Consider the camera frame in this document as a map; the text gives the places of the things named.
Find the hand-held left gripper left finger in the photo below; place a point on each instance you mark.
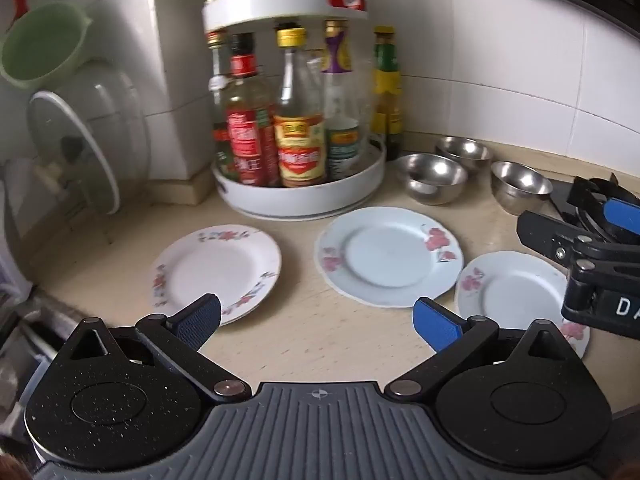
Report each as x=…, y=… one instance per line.
x=200, y=317

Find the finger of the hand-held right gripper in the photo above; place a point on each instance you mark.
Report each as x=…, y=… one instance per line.
x=537, y=230
x=622, y=215

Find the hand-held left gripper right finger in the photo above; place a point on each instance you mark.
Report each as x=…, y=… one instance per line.
x=435, y=325

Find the stainless steel bowl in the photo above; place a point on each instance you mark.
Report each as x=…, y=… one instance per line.
x=432, y=175
x=520, y=182
x=465, y=150

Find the black gas stove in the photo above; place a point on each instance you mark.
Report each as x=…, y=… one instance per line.
x=560, y=200

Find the white floral rimmed plate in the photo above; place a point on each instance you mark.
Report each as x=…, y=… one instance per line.
x=215, y=265

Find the small pale blue floral plate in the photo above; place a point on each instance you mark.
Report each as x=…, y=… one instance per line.
x=515, y=290

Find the large pale blue floral plate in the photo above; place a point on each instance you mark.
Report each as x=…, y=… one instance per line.
x=390, y=255

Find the red label sauce bottle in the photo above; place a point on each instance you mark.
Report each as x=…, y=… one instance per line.
x=248, y=135

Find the yellow cap vinegar bottle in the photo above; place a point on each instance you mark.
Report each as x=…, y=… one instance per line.
x=300, y=150

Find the purple label clear bottle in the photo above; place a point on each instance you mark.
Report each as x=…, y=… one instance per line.
x=342, y=147

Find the yellow green label sauce bottle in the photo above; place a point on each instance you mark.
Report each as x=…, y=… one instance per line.
x=387, y=85

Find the glass pot lid white rim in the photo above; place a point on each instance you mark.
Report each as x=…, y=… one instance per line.
x=65, y=150

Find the clear plastic bowl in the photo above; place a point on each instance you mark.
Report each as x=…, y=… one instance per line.
x=115, y=110

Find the slim clear bottle red cap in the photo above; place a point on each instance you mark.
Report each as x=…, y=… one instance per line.
x=218, y=85

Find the white two-tier rotating rack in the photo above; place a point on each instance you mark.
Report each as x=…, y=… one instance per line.
x=280, y=15

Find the light green plastic basin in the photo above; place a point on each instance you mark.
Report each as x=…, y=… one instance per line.
x=42, y=45

